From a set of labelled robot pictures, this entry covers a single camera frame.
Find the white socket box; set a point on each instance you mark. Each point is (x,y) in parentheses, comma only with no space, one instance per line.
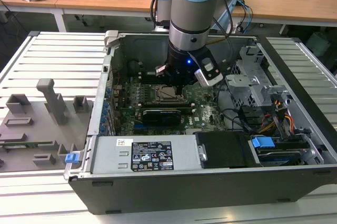
(237,27)

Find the black plastic disk bay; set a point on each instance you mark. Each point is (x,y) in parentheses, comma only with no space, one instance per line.
(223,150)

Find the wooden desk white frame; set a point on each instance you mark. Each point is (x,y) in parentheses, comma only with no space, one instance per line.
(26,5)

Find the blue case latch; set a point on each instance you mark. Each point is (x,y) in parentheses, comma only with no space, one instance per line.
(71,158)

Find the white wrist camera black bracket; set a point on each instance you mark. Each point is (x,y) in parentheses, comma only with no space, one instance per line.
(210,76)

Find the silver metal drive cage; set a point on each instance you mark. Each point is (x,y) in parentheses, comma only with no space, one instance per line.
(245,84)

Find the blue disk carrier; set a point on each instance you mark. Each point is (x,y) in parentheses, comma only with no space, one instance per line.
(262,143)

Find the open black PC case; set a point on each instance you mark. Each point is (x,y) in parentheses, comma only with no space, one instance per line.
(184,192)

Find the CPU socket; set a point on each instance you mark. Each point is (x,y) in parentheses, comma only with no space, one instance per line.
(158,95)

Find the green RAM stick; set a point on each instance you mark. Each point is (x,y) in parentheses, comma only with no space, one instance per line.
(31,144)

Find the silver CPU plate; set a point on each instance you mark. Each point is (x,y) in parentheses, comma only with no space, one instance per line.
(168,92)

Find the grey power supply with label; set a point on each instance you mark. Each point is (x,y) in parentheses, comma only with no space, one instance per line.
(110,155)

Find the grey parts rack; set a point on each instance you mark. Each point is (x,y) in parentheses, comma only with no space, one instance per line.
(52,134)

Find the pale green bin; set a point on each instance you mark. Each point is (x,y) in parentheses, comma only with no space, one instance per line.
(318,44)

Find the black graphics card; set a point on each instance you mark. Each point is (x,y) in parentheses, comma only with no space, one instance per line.
(162,117)

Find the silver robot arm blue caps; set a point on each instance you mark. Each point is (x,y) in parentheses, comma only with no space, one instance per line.
(192,11)

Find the blue expansion slot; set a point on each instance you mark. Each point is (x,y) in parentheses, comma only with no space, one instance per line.
(138,129)

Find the hard disk with blue label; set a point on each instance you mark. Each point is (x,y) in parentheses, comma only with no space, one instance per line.
(279,158)

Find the green motherboard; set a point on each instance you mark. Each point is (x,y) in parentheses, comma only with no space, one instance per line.
(202,113)

